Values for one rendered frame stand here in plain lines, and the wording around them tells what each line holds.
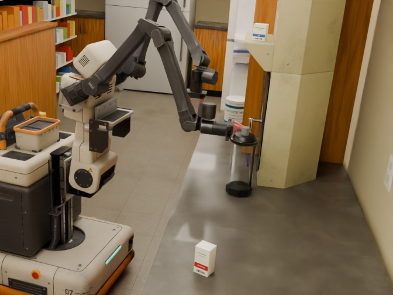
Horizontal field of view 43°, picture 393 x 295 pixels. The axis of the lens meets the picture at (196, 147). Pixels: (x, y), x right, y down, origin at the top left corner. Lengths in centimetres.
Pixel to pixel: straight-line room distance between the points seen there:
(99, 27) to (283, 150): 552
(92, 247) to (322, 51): 161
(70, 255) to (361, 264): 162
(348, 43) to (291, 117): 50
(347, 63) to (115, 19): 508
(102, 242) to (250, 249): 140
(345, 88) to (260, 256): 103
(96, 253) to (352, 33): 169
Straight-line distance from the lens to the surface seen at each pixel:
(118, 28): 709
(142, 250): 335
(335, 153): 245
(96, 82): 221
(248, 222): 179
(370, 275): 164
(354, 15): 232
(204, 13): 754
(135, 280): 308
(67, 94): 229
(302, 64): 194
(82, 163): 255
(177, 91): 206
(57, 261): 276
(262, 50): 193
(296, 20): 192
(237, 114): 276
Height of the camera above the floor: 178
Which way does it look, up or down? 20 degrees down
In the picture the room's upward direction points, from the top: 5 degrees clockwise
